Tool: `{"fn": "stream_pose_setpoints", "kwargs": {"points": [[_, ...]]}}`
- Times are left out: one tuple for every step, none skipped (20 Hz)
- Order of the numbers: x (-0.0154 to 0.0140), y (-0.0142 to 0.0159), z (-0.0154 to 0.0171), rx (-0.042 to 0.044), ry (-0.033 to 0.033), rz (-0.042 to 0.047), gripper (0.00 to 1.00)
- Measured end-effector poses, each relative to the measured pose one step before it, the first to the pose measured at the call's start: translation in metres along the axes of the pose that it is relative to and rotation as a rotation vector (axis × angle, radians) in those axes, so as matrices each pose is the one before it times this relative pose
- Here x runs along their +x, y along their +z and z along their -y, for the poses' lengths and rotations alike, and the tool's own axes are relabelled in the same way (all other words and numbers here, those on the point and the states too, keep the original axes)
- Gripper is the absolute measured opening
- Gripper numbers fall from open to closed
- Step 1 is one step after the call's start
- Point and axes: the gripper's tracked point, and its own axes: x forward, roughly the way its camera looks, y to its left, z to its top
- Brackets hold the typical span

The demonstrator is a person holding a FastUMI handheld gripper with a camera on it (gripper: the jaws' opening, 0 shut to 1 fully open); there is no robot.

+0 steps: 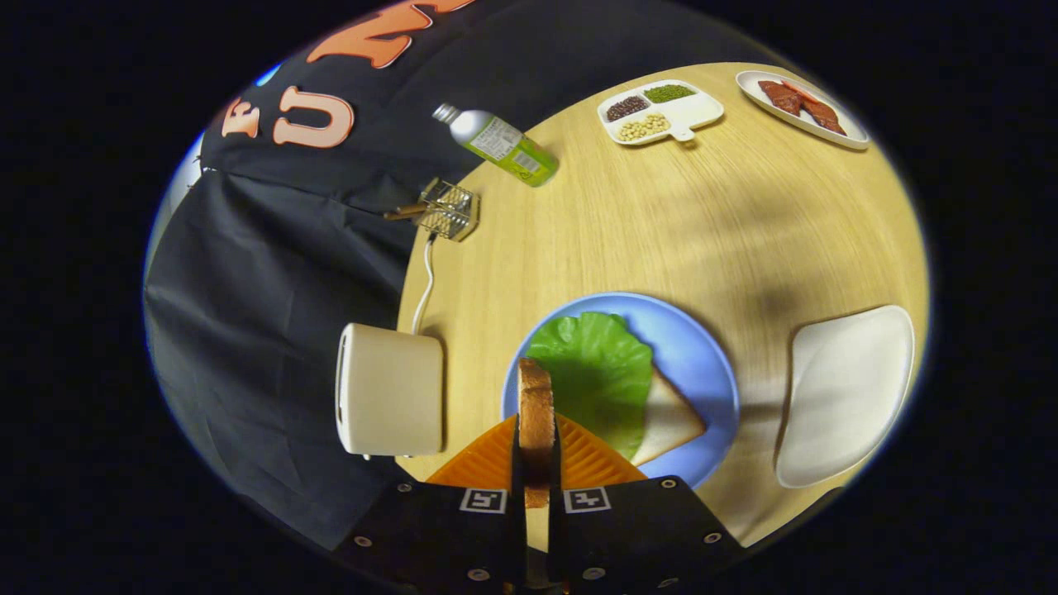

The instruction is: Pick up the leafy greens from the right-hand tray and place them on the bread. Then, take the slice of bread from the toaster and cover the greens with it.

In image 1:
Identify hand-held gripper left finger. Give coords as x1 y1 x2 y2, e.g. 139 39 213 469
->
333 413 527 592

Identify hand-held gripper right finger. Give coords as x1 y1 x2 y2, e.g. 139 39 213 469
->
549 413 746 593

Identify toasted bread slice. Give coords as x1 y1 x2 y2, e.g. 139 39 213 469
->
517 357 556 509

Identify green lettuce leaf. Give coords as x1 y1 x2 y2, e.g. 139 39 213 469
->
526 312 655 462

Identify white bread slice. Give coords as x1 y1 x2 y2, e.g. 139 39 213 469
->
632 368 708 468

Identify cream toaster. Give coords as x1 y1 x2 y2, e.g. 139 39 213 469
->
336 323 446 458

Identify blue round plate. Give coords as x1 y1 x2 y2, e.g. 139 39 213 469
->
502 292 741 490

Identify white square plate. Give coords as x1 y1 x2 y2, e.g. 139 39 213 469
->
774 305 916 489

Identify silver bottle with green label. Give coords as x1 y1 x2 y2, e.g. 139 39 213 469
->
431 102 560 188

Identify pile of yellow soybeans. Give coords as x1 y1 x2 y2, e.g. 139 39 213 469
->
617 114 672 142

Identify white divided dish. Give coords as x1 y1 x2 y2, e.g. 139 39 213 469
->
597 79 725 146

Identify white oval plate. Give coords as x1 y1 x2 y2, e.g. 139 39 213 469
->
736 70 870 150

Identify red-brown meat slices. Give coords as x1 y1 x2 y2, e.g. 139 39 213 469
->
758 79 847 136

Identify white power cable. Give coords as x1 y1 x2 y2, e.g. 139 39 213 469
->
411 233 437 335

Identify metal wire rack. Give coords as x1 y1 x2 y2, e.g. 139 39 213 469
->
417 178 481 242

